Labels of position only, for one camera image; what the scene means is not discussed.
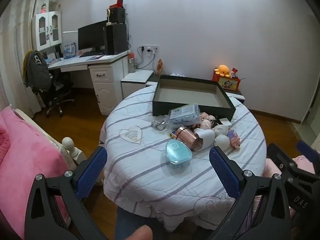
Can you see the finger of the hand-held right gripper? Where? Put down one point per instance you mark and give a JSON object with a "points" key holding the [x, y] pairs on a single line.
{"points": [[280, 157], [308, 148]]}

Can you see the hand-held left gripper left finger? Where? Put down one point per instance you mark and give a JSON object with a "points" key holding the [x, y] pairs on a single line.
{"points": [[92, 172]]}

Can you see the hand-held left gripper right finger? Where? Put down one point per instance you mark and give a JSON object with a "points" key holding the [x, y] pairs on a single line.
{"points": [[223, 172]]}

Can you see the white round ball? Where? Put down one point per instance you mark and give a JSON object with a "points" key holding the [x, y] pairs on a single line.
{"points": [[222, 142]]}

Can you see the pink pixel block toy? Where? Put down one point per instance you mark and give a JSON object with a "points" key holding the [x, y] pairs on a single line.
{"points": [[233, 138]]}

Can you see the white cylindrical device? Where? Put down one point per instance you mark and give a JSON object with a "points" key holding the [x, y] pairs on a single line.
{"points": [[206, 138]]}

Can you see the teal heart-shaped container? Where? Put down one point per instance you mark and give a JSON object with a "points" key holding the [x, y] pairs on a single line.
{"points": [[178, 152]]}

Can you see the copper metal mug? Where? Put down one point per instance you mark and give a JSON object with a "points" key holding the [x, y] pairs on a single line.
{"points": [[185, 135]]}

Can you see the dark green cardboard box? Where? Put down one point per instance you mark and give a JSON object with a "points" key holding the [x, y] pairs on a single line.
{"points": [[192, 106]]}

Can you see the person's left hand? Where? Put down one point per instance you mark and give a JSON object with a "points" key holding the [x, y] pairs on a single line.
{"points": [[140, 233]]}

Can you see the pink patterned cloth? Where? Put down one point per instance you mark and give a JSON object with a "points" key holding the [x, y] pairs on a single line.
{"points": [[303, 162]]}

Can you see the white charger block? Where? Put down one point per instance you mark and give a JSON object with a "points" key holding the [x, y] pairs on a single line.
{"points": [[225, 123]]}

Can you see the pink plush toy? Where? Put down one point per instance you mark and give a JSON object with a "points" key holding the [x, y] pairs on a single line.
{"points": [[206, 123]]}

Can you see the clear heart-shaped acrylic plate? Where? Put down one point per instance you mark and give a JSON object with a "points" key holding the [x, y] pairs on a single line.
{"points": [[131, 135]]}

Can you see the person's leg in jeans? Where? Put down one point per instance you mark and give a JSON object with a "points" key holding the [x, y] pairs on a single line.
{"points": [[130, 217]]}

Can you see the small blue gold lighter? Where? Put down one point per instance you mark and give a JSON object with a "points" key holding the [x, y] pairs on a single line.
{"points": [[172, 134]]}

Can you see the clear plastic storage box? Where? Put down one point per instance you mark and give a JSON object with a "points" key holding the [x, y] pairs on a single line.
{"points": [[185, 116]]}

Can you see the pink bed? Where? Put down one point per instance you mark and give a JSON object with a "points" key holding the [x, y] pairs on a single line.
{"points": [[22, 155]]}

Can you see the crumpled clear plastic container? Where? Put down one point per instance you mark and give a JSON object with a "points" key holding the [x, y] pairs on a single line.
{"points": [[159, 125]]}

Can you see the red printed storage box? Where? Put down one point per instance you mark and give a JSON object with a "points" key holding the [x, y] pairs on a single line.
{"points": [[228, 83]]}

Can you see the black office chair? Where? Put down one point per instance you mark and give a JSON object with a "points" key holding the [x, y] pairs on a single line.
{"points": [[60, 87]]}

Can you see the white desk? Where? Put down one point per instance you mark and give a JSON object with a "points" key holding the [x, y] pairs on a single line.
{"points": [[107, 80]]}

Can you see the small red toy figure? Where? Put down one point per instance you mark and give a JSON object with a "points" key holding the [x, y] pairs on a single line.
{"points": [[234, 73]]}

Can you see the white side cabinet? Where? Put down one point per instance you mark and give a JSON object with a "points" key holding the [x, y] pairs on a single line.
{"points": [[136, 82]]}

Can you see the orange octopus plush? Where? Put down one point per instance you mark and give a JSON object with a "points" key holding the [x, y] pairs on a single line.
{"points": [[222, 70]]}

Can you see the tissue pack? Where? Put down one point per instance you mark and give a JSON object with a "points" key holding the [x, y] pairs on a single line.
{"points": [[177, 74]]}

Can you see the clear bottle with red cap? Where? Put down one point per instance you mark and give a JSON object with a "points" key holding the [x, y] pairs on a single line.
{"points": [[132, 63]]}

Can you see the grey jacket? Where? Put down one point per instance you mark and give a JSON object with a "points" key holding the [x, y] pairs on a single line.
{"points": [[37, 70]]}

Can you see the black keyboard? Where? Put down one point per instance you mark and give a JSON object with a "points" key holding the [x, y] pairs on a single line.
{"points": [[87, 54]]}

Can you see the orange snack bag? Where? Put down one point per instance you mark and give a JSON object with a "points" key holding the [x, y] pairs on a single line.
{"points": [[159, 68]]}

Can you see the blue desktop box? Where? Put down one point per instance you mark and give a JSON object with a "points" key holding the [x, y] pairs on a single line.
{"points": [[69, 50]]}

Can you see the black computer tower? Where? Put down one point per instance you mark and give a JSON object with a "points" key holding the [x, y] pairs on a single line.
{"points": [[116, 40]]}

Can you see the black computer monitor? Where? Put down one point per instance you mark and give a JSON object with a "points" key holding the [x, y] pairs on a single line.
{"points": [[91, 36]]}

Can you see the white curtain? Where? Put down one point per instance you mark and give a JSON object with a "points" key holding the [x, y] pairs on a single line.
{"points": [[15, 55]]}

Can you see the white hutch cabinet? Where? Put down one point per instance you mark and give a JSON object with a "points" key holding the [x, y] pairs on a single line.
{"points": [[47, 30]]}

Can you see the black speaker box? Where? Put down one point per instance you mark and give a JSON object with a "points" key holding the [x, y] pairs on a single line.
{"points": [[118, 15]]}

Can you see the small pink doll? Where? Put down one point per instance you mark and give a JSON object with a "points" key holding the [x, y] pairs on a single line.
{"points": [[43, 8]]}

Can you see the red gift box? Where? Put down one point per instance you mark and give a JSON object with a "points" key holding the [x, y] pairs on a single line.
{"points": [[117, 2]]}

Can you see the white bed frame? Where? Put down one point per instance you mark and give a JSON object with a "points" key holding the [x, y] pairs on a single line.
{"points": [[68, 147]]}

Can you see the white door frame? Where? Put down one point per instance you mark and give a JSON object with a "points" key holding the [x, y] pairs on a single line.
{"points": [[311, 102]]}

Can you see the white wall outlet strip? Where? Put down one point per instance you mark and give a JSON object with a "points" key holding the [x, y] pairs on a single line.
{"points": [[150, 48]]}

